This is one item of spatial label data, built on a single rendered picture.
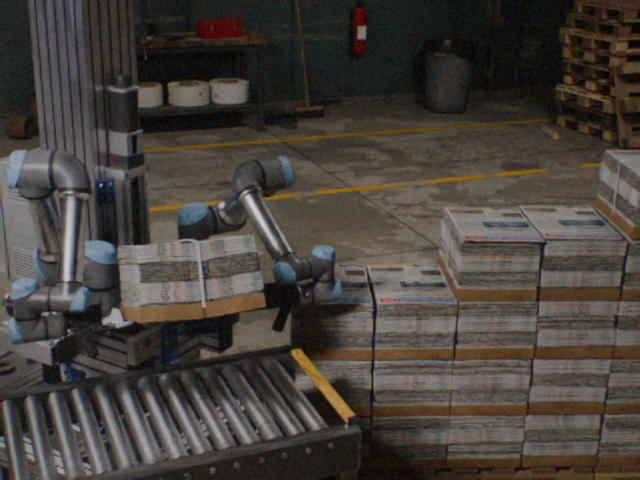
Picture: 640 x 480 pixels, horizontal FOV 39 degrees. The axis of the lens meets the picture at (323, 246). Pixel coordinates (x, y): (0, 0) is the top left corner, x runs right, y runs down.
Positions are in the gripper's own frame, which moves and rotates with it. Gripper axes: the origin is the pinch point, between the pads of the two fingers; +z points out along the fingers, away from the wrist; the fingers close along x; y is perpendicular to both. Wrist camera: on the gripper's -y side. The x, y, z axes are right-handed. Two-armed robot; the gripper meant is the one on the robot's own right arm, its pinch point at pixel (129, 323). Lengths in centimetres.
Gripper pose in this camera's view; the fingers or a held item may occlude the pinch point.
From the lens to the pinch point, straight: 287.9
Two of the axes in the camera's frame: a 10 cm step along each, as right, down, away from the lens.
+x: -3.5, 0.4, 9.3
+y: -1.2, -9.9, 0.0
